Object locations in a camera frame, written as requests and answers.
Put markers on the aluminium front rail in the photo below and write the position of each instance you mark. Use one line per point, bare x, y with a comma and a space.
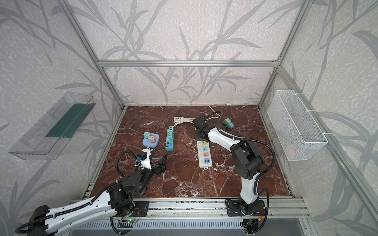
215, 208

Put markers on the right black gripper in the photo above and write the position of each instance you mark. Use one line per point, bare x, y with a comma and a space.
199, 124

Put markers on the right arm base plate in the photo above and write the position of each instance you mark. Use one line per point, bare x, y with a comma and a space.
234, 208

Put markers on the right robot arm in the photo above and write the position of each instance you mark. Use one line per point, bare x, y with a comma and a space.
247, 159

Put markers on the pink cube plug front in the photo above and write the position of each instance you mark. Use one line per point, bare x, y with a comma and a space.
152, 139

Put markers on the clear plastic tray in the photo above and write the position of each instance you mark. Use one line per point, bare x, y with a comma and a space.
53, 131

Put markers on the long white power strip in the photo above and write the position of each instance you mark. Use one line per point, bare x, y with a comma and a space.
204, 155

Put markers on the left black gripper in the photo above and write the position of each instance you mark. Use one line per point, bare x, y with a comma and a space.
155, 169

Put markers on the aluminium cage frame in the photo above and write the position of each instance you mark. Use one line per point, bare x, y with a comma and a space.
355, 178

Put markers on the teal USB power strip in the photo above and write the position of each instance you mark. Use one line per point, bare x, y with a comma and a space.
169, 144

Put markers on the green double cube plug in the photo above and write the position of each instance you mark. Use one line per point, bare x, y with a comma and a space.
229, 124

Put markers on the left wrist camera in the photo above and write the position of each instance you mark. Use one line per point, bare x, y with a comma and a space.
144, 158

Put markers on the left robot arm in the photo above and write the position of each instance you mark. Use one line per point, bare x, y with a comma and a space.
114, 200

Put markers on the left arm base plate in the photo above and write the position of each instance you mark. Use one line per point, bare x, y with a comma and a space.
140, 209

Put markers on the white wire mesh basket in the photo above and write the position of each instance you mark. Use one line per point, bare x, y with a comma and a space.
298, 133

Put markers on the blue square power socket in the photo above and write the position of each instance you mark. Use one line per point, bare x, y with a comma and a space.
146, 143

